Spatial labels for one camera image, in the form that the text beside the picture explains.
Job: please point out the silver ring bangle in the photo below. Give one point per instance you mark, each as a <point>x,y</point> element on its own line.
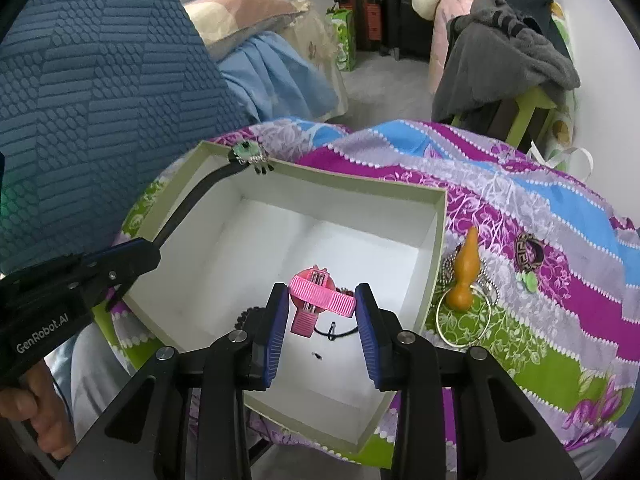
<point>460,329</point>

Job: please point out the white cardboard box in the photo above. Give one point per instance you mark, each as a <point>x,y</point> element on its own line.
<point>321,235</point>

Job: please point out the light blue bed sheet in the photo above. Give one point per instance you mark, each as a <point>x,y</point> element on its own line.
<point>271,80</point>

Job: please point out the person's left hand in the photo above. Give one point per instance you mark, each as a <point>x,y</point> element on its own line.
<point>36,401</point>

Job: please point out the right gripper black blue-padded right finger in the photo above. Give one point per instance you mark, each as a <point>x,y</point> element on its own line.
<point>499,434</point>

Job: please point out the colourful striped floral blanket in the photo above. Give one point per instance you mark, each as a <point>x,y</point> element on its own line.
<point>573,347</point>

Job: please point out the black patterned bangle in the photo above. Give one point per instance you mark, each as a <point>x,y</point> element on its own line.
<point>529,253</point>

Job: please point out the grey clothes pile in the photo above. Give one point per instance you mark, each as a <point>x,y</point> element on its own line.
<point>496,53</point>

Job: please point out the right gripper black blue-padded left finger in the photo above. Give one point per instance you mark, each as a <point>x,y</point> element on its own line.
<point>143,432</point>

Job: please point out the blue textured left cushion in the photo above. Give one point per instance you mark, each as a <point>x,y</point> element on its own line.
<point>98,97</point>

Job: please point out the pink ribbon hair clip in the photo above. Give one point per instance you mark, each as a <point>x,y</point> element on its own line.
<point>313,291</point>

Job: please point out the orange gourd pendant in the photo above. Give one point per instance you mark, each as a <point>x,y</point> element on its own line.
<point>466,270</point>

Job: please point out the pink beige pillow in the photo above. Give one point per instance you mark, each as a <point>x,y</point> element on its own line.
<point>225,24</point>

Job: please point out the green jade pendant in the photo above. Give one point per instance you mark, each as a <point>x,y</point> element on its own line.
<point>529,280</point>

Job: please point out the green plastic stool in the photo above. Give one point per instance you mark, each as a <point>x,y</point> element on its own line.
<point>514,121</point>

